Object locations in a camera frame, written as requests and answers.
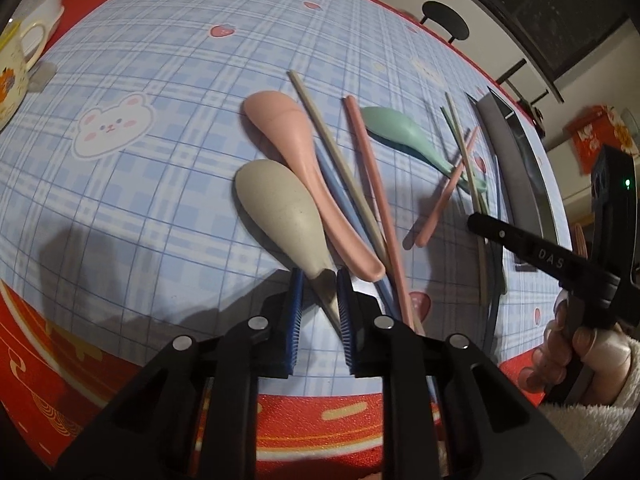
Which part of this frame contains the blue chopstick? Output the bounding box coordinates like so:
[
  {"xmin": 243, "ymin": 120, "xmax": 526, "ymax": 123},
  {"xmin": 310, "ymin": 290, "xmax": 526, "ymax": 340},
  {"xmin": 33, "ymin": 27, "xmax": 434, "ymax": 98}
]
[{"xmin": 315, "ymin": 144, "xmax": 403, "ymax": 322}]

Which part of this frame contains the green plastic spoon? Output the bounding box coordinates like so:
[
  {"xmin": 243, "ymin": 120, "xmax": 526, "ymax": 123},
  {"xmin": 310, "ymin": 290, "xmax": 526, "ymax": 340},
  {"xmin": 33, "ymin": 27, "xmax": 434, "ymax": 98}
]
[{"xmin": 360, "ymin": 106, "xmax": 488, "ymax": 193}]

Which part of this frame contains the beige chopstick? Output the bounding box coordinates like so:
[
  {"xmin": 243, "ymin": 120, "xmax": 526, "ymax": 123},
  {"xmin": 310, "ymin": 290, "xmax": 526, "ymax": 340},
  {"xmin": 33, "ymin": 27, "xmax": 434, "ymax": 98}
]
[
  {"xmin": 445, "ymin": 91, "xmax": 490, "ymax": 307},
  {"xmin": 287, "ymin": 70, "xmax": 392, "ymax": 272}
]

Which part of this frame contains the person's right hand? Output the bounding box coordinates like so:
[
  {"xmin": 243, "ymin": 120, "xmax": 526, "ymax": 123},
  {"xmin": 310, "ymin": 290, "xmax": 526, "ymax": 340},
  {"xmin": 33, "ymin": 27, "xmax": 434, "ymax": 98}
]
[{"xmin": 520, "ymin": 291, "xmax": 637, "ymax": 407}]

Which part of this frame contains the small clear plastic wrapper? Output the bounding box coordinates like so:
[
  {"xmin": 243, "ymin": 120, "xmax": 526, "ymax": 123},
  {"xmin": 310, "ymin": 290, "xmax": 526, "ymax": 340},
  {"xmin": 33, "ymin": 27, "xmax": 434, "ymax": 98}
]
[{"xmin": 29, "ymin": 62, "xmax": 57, "ymax": 92}]

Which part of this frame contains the pink plastic spoon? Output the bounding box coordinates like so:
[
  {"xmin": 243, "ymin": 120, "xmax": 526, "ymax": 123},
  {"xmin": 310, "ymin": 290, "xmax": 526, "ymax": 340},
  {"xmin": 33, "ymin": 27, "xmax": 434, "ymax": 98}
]
[{"xmin": 242, "ymin": 91, "xmax": 387, "ymax": 282}]

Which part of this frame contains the beige plastic spoon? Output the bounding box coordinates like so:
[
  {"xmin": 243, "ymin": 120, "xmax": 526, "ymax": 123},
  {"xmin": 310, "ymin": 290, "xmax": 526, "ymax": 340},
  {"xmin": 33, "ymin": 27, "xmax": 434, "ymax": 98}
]
[{"xmin": 234, "ymin": 159, "xmax": 347, "ymax": 332}]

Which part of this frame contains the pink chopstick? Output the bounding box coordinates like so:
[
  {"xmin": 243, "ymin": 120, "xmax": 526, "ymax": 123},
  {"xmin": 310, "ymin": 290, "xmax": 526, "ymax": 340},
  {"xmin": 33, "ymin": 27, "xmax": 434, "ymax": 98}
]
[
  {"xmin": 342, "ymin": 96, "xmax": 417, "ymax": 332},
  {"xmin": 415, "ymin": 125, "xmax": 482, "ymax": 248}
]

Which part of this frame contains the black chair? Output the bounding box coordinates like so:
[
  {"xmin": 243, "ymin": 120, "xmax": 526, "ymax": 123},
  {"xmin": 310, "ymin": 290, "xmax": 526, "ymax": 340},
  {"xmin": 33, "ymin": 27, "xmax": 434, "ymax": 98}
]
[{"xmin": 421, "ymin": 1, "xmax": 471, "ymax": 44}]

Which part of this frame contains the red printed box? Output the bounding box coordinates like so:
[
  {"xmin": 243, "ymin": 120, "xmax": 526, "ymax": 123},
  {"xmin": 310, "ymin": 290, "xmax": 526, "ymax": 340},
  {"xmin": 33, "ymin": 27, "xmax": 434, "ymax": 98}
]
[{"xmin": 565, "ymin": 105, "xmax": 627, "ymax": 176}]

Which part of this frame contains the black metal stand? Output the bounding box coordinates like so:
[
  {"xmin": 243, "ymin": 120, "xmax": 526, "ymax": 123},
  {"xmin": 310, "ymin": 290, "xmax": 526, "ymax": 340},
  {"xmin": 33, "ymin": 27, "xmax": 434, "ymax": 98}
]
[{"xmin": 495, "ymin": 59, "xmax": 566, "ymax": 107}]

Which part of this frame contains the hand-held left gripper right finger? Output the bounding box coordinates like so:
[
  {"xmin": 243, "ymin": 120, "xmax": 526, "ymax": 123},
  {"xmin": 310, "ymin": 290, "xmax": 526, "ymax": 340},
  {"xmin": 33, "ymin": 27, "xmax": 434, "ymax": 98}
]
[{"xmin": 336, "ymin": 267, "xmax": 586, "ymax": 480}]

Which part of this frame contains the person's right forearm white sleeve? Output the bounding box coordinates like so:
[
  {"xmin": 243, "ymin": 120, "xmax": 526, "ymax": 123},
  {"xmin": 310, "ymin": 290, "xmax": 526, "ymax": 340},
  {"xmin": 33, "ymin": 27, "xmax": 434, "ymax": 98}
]
[{"xmin": 539, "ymin": 332, "xmax": 640, "ymax": 473}]

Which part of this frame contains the red patterned tablecloth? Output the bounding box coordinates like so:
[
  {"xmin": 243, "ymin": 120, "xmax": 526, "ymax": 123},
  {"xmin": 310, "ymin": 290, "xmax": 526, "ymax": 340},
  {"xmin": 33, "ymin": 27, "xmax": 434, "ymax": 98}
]
[{"xmin": 0, "ymin": 0, "xmax": 640, "ymax": 480}]

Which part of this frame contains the green chopstick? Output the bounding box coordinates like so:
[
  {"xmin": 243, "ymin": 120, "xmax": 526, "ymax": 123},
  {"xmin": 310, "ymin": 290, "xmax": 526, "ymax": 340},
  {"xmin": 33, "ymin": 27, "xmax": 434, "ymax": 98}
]
[{"xmin": 440, "ymin": 105, "xmax": 491, "ymax": 213}]

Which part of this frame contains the yellow printed mug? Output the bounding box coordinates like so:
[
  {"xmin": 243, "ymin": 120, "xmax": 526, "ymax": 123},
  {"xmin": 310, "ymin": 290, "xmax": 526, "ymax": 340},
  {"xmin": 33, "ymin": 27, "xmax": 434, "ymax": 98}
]
[{"xmin": 0, "ymin": 19, "xmax": 48, "ymax": 131}]

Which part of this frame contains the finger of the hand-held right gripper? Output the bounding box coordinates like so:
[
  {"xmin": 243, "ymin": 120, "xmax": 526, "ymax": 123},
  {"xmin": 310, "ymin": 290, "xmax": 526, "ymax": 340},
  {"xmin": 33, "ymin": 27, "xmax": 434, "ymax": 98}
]
[{"xmin": 467, "ymin": 212, "xmax": 618, "ymax": 293}]

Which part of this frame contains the blue plaid table mat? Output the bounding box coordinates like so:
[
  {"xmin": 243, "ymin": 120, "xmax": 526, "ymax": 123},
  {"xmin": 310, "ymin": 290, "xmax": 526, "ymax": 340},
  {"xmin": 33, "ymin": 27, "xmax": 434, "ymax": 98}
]
[{"xmin": 0, "ymin": 0, "xmax": 576, "ymax": 402}]

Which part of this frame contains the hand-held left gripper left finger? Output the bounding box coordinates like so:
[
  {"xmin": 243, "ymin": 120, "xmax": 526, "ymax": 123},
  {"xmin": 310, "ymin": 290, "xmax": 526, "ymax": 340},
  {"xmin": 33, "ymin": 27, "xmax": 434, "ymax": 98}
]
[{"xmin": 57, "ymin": 267, "xmax": 306, "ymax": 480}]

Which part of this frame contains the metal tray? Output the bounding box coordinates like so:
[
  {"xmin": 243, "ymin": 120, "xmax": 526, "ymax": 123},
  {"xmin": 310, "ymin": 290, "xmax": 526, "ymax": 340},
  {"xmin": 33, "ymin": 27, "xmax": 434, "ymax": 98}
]
[{"xmin": 465, "ymin": 85, "xmax": 559, "ymax": 272}]

